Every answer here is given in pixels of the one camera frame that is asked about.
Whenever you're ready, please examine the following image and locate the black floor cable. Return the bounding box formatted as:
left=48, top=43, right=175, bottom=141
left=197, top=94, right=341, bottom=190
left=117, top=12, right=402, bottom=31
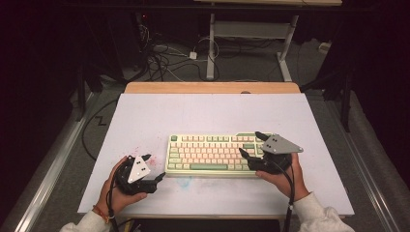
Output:
left=80, top=98, right=120, bottom=162

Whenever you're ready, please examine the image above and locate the white-framed desk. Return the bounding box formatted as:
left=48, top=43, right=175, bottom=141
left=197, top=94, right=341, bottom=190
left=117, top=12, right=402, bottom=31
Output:
left=192, top=0, right=343, bottom=82

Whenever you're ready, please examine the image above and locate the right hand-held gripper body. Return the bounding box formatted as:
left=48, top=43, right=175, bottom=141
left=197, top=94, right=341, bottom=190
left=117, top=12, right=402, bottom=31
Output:
left=249, top=133, right=305, bottom=175

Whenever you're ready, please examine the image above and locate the person's right hand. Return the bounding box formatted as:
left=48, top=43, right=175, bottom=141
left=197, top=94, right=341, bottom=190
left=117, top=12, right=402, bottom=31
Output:
left=255, top=153, right=310, bottom=202

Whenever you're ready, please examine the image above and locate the green and cream keyboard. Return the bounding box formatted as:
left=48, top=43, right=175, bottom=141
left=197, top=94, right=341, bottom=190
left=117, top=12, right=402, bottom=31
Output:
left=164, top=131, right=280, bottom=179

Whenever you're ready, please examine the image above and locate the metal floor rail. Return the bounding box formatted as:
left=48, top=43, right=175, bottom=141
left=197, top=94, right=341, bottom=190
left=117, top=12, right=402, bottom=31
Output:
left=323, top=96, right=402, bottom=232
left=14, top=92, right=98, bottom=232

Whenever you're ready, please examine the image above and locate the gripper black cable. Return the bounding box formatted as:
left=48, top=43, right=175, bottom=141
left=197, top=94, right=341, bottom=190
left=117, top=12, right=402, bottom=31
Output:
left=106, top=167, right=125, bottom=232
left=270, top=159, right=297, bottom=232

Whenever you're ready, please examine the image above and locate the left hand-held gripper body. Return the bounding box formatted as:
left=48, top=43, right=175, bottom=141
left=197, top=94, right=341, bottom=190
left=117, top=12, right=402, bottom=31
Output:
left=114, top=155, right=159, bottom=196

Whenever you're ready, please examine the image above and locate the black metal stand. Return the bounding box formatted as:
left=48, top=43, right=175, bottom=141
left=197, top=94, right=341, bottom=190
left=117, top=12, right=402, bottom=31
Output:
left=301, top=62, right=353, bottom=133
left=74, top=62, right=104, bottom=123

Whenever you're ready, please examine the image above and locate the person's left hand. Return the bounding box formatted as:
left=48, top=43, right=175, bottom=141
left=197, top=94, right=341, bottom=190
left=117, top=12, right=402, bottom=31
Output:
left=96, top=156, right=149, bottom=218

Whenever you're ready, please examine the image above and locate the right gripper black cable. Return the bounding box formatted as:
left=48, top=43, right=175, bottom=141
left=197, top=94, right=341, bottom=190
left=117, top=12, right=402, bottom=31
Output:
left=270, top=159, right=297, bottom=232

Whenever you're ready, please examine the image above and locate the orange bracelet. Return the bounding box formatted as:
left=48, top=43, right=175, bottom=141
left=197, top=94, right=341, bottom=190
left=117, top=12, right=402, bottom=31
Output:
left=92, top=204, right=110, bottom=224

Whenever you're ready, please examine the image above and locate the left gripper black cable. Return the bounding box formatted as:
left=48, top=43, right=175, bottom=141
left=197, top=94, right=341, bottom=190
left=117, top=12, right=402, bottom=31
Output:
left=106, top=167, right=125, bottom=232

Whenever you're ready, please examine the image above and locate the white board sheet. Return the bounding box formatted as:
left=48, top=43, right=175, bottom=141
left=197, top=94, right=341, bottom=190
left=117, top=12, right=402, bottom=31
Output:
left=77, top=93, right=355, bottom=217

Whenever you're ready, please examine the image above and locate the tangle of floor cables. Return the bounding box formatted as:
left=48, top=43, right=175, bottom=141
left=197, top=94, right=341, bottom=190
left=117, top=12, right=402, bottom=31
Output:
left=136, top=23, right=221, bottom=83

